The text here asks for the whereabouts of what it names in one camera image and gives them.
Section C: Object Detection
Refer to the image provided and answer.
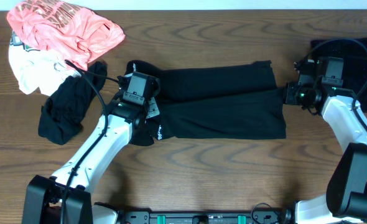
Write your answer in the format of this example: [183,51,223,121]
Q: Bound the black t-shirt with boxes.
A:
[126,60,286,146]

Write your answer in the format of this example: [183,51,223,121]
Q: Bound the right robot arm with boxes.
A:
[284,57,367,223]

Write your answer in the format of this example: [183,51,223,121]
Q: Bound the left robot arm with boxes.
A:
[22,72,161,223]

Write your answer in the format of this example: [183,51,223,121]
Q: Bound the black fabric storage container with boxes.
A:
[312,38,367,113]

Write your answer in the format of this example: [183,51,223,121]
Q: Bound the coral pink printed shirt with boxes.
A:
[6,0,126,70]

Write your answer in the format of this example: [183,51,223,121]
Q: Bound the white printed shirt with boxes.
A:
[9,32,80,96]

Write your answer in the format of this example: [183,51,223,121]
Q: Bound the left black cable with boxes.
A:
[60,59,125,224]

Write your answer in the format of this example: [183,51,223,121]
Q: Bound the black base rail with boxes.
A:
[91,203,296,224]

